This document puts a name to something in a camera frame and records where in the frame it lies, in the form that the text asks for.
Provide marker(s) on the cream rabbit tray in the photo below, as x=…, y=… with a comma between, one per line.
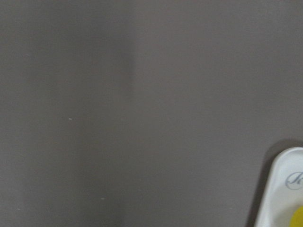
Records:
x=283, y=193

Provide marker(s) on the yellow lemon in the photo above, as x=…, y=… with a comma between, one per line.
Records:
x=297, y=218

